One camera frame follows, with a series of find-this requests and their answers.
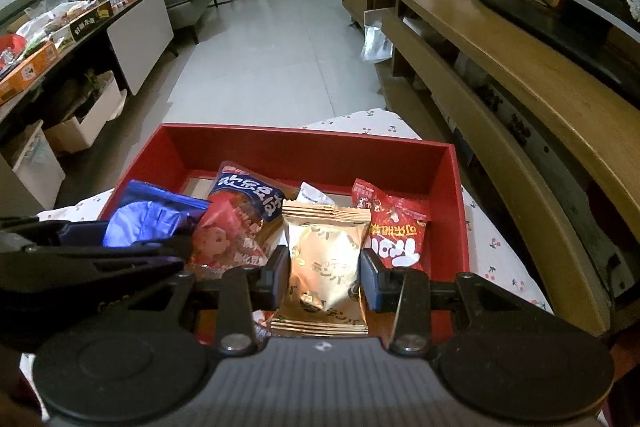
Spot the red cardboard box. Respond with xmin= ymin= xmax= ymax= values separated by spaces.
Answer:
xmin=96 ymin=123 xmax=471 ymax=345

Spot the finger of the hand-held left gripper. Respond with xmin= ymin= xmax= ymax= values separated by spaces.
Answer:
xmin=0 ymin=217 xmax=108 ymax=250
xmin=0 ymin=239 xmax=193 ymax=285

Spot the gold snack packet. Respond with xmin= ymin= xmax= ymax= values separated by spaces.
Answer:
xmin=270 ymin=199 xmax=372 ymax=339

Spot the red bag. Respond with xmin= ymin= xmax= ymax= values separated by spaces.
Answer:
xmin=0 ymin=34 xmax=28 ymax=68

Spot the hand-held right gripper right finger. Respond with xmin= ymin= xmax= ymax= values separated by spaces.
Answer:
xmin=359 ymin=248 xmax=558 ymax=356

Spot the white snack packet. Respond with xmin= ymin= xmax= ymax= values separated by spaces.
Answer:
xmin=295 ymin=181 xmax=337 ymax=208

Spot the clear storage bin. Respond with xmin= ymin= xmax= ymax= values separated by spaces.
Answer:
xmin=10 ymin=121 xmax=66 ymax=196

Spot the black and white coffee table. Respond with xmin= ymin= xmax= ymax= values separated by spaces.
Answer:
xmin=0 ymin=0 xmax=176 ymax=158

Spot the orange carton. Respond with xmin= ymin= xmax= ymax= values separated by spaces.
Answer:
xmin=0 ymin=42 xmax=58 ymax=102

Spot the clear plastic bag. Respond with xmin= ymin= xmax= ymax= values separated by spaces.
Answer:
xmin=361 ymin=9 xmax=396 ymax=64

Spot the black snack box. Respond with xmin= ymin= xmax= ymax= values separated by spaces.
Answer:
xmin=67 ymin=1 xmax=115 ymax=42

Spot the pile of snack bags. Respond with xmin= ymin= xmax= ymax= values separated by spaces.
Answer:
xmin=20 ymin=0 xmax=101 ymax=48

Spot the white cardboard box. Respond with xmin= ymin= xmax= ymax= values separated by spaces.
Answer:
xmin=42 ymin=72 xmax=126 ymax=154

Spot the wooden television cabinet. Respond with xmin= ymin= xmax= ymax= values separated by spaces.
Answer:
xmin=340 ymin=0 xmax=640 ymax=338

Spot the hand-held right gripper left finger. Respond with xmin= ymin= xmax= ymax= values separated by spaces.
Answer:
xmin=95 ymin=245 xmax=292 ymax=355

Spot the cherry print cloth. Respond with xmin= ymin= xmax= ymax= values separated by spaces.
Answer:
xmin=20 ymin=108 xmax=555 ymax=388

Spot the red and blue snack packet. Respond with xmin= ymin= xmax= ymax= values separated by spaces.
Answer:
xmin=185 ymin=161 xmax=287 ymax=278

